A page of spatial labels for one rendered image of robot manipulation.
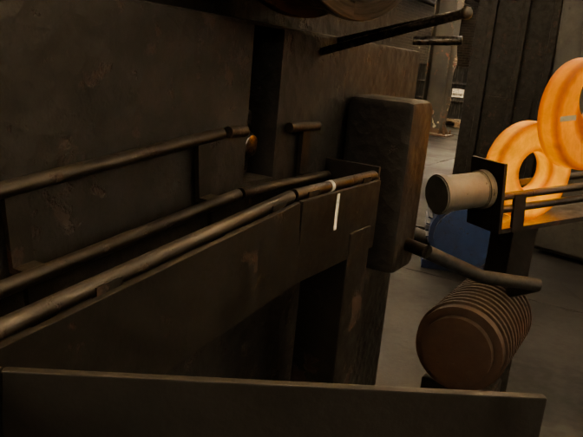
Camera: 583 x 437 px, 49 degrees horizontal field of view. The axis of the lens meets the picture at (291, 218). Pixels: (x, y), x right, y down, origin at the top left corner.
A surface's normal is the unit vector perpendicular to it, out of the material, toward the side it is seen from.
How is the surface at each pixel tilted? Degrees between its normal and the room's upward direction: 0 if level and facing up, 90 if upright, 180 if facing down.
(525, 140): 90
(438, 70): 90
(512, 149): 90
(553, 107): 87
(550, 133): 112
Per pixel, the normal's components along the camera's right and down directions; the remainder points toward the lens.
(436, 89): -0.51, 0.16
